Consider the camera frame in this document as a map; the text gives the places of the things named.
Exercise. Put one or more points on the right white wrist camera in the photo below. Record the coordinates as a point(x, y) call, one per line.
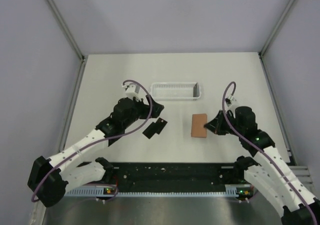
point(231, 102)

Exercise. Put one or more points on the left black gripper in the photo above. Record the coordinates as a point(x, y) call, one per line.
point(145, 108)

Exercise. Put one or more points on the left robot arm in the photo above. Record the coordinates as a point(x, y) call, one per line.
point(51, 178)

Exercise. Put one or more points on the brown leather card holder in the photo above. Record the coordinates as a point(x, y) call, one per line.
point(197, 125)

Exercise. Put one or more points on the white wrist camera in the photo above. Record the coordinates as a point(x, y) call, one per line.
point(132, 91)
point(231, 102)

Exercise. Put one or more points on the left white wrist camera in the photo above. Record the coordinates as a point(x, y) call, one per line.
point(132, 91)

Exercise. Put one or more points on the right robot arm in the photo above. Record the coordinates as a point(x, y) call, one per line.
point(265, 169)

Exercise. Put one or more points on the white plastic basket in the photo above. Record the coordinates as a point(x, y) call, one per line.
point(173, 91)

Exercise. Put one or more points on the black credit card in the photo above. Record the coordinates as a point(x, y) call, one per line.
point(150, 130)
point(158, 126)

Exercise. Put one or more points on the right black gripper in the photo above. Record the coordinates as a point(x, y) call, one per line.
point(215, 125)

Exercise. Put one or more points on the left aluminium frame post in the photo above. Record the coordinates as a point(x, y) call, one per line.
point(65, 28)

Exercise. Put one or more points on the aluminium frame post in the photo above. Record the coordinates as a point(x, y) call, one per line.
point(65, 28)
point(290, 5)

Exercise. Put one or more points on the right aluminium frame post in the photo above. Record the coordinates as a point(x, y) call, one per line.
point(290, 5)

